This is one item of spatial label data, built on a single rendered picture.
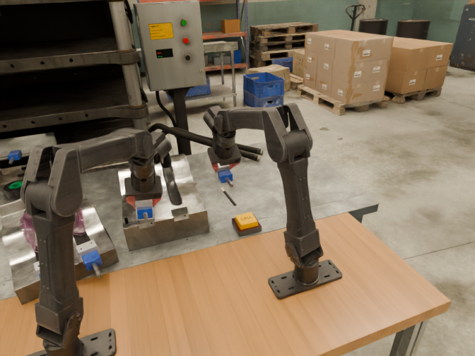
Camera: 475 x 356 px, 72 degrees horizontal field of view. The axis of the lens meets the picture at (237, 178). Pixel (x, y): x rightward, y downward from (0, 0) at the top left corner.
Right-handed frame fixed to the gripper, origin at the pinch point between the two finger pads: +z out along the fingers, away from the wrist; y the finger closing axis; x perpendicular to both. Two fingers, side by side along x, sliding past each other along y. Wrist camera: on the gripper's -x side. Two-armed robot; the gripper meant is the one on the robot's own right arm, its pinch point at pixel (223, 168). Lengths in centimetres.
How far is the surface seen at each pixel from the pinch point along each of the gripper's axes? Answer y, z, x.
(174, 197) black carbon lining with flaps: 18.1, 6.1, 3.8
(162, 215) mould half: 23.8, 0.2, 13.0
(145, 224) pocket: 29.4, 3.2, 13.0
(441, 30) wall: -655, 274, -433
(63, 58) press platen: 50, 2, -75
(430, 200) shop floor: -181, 113, -7
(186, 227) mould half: 17.2, 3.5, 17.4
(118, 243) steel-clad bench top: 39.0, 9.5, 14.2
